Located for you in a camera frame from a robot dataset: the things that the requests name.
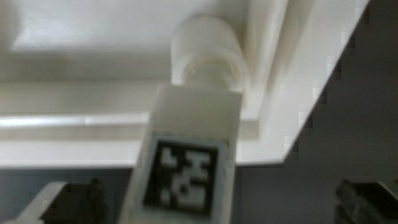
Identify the white square tabletop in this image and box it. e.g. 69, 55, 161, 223
0, 0, 369, 168

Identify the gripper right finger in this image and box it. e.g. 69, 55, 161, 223
333, 179, 398, 224

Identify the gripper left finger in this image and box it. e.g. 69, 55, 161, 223
12, 178, 108, 224

